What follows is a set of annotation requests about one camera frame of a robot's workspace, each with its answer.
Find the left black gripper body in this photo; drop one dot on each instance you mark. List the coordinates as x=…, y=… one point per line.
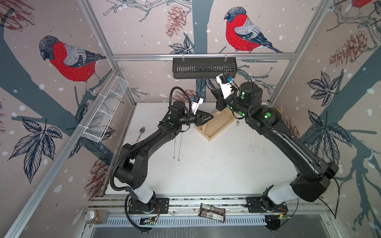
x=187, y=119

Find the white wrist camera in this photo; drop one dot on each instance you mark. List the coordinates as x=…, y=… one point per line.
x=225, y=81
x=195, y=103

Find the dark snack wrapper packet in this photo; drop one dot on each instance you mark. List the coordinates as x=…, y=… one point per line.
x=212, y=212

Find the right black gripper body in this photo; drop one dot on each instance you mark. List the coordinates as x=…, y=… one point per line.
x=234, y=103

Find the white mesh wall shelf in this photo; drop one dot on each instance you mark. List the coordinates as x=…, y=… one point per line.
x=96, y=129

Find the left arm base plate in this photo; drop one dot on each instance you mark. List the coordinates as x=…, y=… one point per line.
x=161, y=206

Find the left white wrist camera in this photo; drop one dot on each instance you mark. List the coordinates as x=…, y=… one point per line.
x=195, y=103

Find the metal spoon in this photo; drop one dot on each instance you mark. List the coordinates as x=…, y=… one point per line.
x=142, y=130

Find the small electronics board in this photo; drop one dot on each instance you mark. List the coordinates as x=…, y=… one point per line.
x=147, y=221

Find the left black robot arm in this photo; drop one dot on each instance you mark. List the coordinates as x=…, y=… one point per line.
x=131, y=168

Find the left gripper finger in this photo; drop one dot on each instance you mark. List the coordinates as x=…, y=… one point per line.
x=202, y=121
x=204, y=115

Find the black hanging wire basket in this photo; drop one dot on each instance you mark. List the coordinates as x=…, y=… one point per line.
x=203, y=68

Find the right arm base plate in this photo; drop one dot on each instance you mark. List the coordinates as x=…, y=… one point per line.
x=257, y=204

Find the glass jar with metal lid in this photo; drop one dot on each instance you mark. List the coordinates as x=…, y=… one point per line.
x=96, y=217

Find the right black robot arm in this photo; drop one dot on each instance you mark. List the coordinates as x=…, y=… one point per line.
x=313, y=173

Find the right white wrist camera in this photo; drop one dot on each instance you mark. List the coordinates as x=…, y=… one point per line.
x=225, y=81

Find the black round fixture under rail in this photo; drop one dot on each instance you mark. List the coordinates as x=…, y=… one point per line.
x=273, y=223

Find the wooden jewelry display stand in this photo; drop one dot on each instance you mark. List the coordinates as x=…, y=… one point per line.
x=218, y=124

